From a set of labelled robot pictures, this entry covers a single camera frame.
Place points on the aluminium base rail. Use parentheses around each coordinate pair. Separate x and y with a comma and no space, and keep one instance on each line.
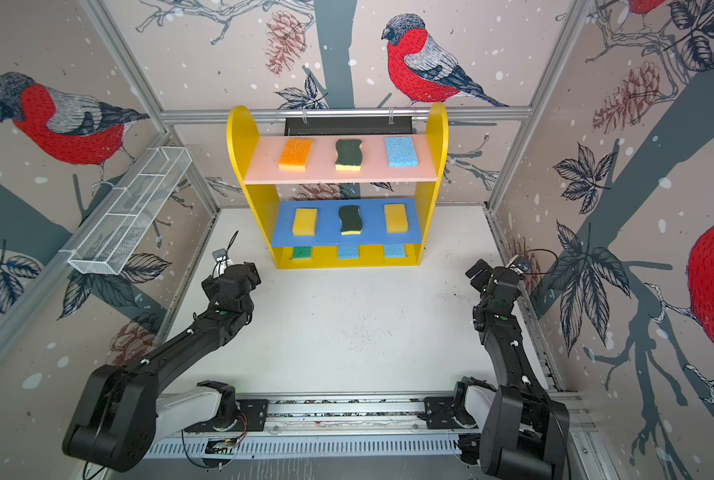
(305,414)

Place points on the yellow shelf with coloured boards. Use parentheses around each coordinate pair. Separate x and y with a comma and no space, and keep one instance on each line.
(255,161)

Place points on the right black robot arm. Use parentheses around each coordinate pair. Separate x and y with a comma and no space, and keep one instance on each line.
(523,431)

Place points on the dark green scrub sponge front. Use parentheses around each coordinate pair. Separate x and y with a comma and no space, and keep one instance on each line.
(349,155)

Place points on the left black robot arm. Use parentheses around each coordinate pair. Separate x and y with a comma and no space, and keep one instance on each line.
(116,420)

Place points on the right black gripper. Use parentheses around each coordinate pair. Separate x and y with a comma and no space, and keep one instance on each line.
(486,274)

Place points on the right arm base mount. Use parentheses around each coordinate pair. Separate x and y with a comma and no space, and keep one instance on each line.
(453,414)

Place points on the green topped yellow sponge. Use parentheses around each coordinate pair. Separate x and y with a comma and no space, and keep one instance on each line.
(301,253)

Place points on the yellow sponge front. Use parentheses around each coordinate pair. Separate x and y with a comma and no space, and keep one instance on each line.
(396,220)

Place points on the blue sponge front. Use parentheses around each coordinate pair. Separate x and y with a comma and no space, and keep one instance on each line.
(348,252)

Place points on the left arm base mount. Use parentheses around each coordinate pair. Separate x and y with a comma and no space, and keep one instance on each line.
(233,414)

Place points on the white wire mesh basket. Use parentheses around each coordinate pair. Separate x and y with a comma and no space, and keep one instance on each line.
(114,238)

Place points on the orange topped yellow sponge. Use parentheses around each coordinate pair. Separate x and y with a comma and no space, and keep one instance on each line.
(295,154)

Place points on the blue sponge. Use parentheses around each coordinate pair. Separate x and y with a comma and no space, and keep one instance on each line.
(394,251)
(400,152)
(348,252)

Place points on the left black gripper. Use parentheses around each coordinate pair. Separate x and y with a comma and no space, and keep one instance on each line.
(211,289)

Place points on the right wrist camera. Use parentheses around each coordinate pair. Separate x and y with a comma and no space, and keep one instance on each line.
(521,263)

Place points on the black vent grille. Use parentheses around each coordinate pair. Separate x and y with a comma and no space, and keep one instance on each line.
(345,126)

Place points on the dark green scrub sponge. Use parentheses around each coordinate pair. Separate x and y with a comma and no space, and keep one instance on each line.
(349,155)
(351,220)

